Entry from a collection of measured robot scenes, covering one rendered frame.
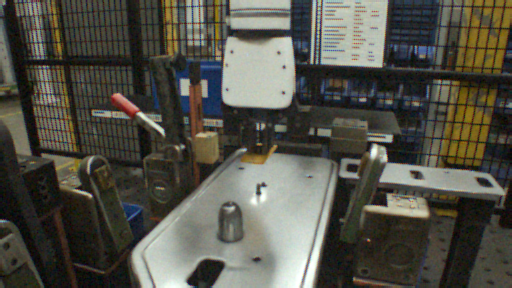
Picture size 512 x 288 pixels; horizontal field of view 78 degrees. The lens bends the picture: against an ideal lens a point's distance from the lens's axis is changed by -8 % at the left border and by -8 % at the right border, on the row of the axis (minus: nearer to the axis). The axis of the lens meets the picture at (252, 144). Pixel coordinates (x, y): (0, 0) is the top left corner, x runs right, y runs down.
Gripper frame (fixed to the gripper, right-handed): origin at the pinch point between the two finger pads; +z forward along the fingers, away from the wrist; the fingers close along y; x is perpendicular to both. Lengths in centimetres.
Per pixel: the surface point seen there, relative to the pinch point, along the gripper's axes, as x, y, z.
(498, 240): 47, 58, 39
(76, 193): -20.0, -17.5, 2.8
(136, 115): -0.8, -21.6, -2.2
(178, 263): -20.0, -3.8, 9.5
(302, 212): -4.0, 7.8, 9.5
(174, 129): -1.8, -13.7, -0.6
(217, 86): 34.6, -21.7, -1.6
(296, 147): 25.0, 1.5, 9.7
